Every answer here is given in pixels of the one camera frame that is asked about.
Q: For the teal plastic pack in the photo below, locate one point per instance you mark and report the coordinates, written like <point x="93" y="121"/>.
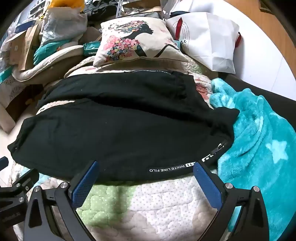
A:
<point x="45" y="53"/>

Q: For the black pants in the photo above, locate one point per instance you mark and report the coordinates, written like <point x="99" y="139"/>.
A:
<point x="115" y="129"/>

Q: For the teal wipes packet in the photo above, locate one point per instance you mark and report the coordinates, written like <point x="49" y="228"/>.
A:
<point x="91" y="48"/>

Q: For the translucent plastic bag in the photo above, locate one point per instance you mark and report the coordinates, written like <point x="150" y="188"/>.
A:
<point x="62" y="25"/>

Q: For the floral printed cushion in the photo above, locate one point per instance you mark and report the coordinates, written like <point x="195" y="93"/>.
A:
<point x="138" y="46"/>

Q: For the yellow bag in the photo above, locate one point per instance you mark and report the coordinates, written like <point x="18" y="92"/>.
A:
<point x="64" y="5"/>

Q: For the cardboard box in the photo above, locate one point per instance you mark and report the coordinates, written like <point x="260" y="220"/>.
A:
<point x="25" y="44"/>

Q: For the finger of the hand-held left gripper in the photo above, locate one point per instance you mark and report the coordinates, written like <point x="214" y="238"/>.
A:
<point x="3" y="163"/>
<point x="25" y="179"/>

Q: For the quilted patchwork bedspread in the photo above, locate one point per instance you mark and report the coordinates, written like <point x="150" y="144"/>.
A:
<point x="150" y="208"/>

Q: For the slotted metal bar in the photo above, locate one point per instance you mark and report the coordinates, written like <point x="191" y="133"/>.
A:
<point x="165" y="15"/>
<point x="119" y="8"/>

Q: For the dark cloth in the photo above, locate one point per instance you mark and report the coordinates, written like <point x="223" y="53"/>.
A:
<point x="101" y="7"/>

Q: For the black mattress edge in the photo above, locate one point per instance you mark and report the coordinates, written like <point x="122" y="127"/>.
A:
<point x="259" y="89"/>

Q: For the teal star fleece blanket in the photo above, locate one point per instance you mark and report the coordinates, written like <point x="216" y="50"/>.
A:
<point x="254" y="139"/>

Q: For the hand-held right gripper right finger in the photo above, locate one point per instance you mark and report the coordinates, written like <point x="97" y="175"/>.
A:
<point x="207" y="185"/>

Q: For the cream padded mat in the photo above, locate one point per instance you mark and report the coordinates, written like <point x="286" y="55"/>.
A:
<point x="53" y="60"/>

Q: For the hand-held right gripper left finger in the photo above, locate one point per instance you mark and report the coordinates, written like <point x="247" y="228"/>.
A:
<point x="84" y="183"/>

